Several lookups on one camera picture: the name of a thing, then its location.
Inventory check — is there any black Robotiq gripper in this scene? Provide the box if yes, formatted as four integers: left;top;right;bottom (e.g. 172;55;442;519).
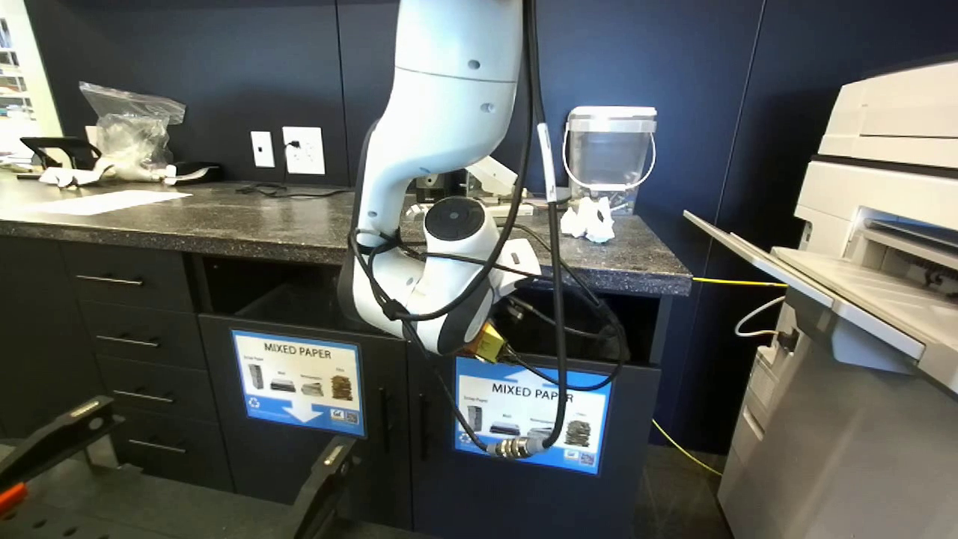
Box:
493;295;550;351

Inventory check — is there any black bin door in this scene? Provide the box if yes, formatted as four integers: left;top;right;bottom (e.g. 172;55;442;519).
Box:
193;313;413;533
404;338;663;539

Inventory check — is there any blue label with up arrow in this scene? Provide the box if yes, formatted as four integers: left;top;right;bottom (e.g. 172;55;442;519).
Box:
452;353;615;479

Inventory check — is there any crumpled white paper ball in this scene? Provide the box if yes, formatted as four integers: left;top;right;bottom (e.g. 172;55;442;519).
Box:
557;193;618;250

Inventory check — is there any clear bucket with white lid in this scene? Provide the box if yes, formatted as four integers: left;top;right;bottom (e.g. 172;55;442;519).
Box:
560;103;662;218

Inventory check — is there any blue label with down arrow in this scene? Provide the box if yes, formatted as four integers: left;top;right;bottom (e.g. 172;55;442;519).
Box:
229;327;367;441

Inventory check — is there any black stand leg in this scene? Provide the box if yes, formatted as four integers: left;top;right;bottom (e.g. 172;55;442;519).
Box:
0;392;120;494
283;432;365;539

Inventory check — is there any white power outlet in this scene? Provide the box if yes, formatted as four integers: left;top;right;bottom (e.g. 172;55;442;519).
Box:
277;122;329;181

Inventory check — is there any large white office printer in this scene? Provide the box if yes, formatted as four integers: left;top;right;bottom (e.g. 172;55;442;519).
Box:
683;56;958;539

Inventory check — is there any clear plastic bag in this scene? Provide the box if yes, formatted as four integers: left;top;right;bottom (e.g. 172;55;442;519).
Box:
73;79;187;178

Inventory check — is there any black cabinet door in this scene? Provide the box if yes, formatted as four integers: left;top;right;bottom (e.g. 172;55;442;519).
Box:
0;236;96;443

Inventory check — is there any computer monitor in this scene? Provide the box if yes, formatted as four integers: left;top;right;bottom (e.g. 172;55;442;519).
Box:
0;0;65;167

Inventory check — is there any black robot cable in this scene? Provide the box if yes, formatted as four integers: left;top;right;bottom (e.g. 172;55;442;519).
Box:
344;0;633;465

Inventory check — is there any yellow cable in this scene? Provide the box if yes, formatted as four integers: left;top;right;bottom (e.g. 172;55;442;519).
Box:
647;275;791;479

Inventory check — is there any white cable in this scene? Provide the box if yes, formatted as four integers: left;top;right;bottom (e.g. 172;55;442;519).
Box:
731;295;791;341

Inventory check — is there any white wall plate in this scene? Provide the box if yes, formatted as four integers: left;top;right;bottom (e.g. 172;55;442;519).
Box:
249;128;277;170

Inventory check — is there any black drawer with metal handle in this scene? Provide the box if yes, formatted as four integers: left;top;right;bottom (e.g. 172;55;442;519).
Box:
72;302;205;369
108;413;232;491
56;239;198;313
93;357;219;423

